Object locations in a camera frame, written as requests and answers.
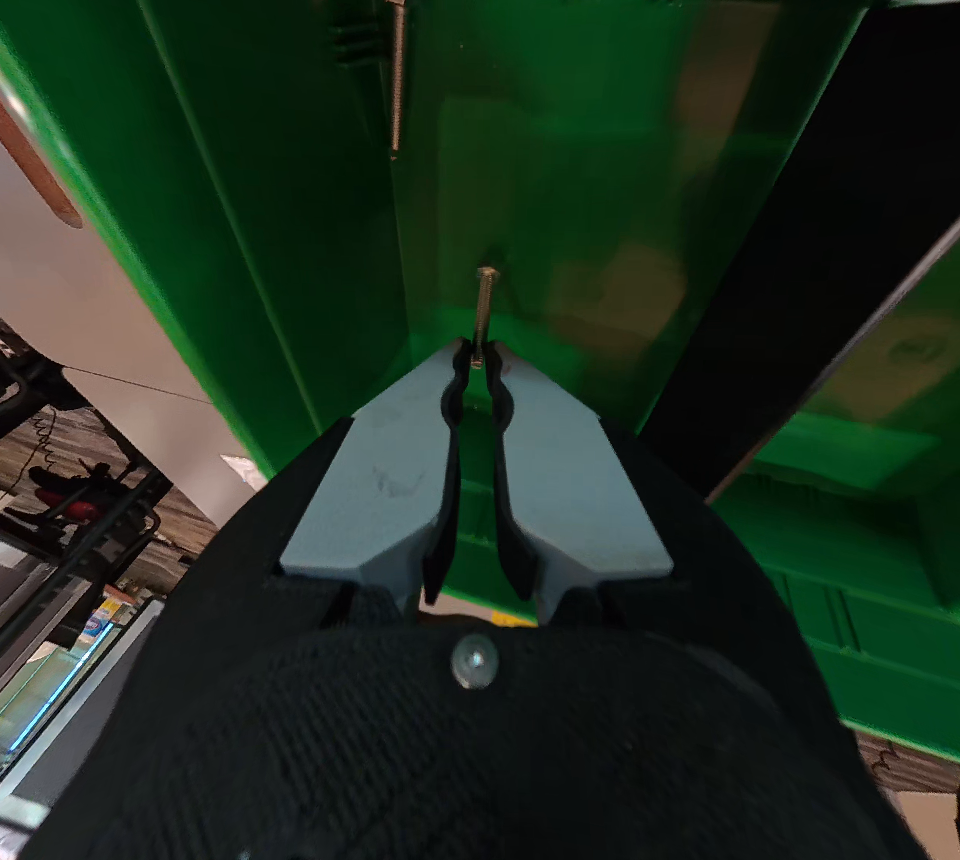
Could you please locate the green plastic bin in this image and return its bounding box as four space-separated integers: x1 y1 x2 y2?
0 0 960 764

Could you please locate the black bin divider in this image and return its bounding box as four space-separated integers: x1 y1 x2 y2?
641 0 960 505

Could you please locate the long steel bolt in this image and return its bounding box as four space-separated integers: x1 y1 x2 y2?
384 0 411 161

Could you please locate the black metal frame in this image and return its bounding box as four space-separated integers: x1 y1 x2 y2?
0 320 177 580

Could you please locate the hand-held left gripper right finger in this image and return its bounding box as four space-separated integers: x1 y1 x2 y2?
482 341 676 626

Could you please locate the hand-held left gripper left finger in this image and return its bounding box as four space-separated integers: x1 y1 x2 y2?
279 338 471 615

